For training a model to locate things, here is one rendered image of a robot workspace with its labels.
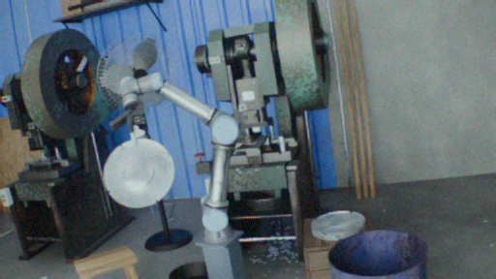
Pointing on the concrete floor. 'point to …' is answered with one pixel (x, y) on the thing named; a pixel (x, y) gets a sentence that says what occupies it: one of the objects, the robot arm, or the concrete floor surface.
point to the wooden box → (318, 262)
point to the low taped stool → (89, 266)
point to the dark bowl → (190, 271)
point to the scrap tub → (379, 256)
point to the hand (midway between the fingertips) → (134, 144)
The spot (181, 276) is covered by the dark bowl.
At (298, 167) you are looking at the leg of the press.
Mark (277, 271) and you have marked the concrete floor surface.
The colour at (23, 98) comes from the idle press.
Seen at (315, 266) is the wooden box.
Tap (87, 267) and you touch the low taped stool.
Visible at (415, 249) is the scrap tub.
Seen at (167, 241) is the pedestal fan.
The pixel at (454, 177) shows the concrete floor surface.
